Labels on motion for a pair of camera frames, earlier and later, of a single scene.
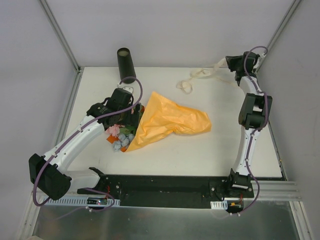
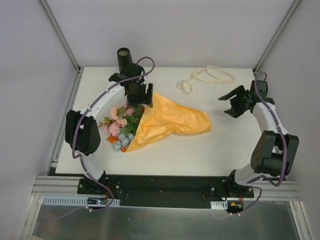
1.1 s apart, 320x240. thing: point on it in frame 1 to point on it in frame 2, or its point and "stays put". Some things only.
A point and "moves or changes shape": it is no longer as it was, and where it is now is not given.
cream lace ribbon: (186, 85) moves or changes shape
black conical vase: (126, 65) stays put
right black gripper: (233, 61) to (240, 102)
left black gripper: (136, 114) to (139, 97)
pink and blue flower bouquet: (125, 133) stays put
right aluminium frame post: (289, 13) stays put
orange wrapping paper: (160, 117) stays put
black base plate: (171, 190) stays put
